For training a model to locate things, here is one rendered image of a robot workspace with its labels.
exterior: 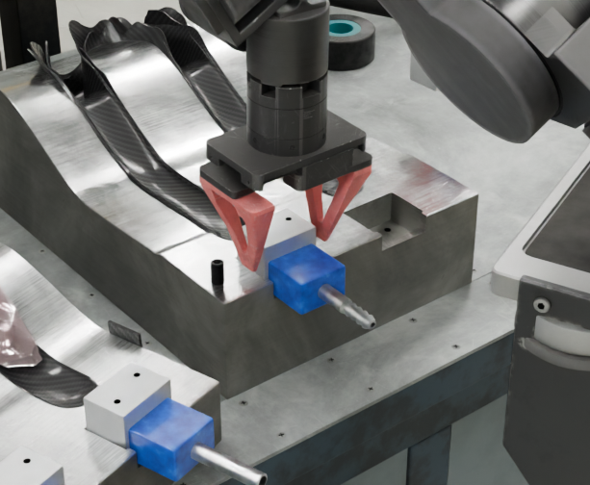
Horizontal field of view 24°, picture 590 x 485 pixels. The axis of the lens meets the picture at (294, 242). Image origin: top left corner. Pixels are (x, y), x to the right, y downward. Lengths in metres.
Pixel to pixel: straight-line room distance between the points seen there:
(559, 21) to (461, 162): 0.82
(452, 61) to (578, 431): 0.30
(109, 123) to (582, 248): 0.54
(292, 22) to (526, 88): 0.38
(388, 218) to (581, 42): 0.62
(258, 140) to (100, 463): 0.25
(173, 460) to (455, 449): 0.42
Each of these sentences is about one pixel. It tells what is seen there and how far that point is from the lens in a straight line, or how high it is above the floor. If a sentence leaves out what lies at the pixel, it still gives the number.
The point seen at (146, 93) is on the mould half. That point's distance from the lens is 1.27.
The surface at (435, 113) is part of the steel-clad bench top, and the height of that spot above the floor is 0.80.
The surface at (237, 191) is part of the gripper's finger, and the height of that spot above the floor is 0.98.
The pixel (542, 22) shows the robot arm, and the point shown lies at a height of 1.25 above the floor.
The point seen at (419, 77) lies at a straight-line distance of 1.30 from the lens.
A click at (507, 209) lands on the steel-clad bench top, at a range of 1.33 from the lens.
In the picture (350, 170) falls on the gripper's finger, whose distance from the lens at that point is 1.02.
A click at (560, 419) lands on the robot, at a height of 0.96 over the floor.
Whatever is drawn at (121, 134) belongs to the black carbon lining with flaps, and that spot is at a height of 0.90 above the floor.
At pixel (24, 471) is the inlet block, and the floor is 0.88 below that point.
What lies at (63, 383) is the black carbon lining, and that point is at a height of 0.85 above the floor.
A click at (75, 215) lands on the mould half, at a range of 1.19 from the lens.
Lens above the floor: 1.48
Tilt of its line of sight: 32 degrees down
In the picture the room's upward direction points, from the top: straight up
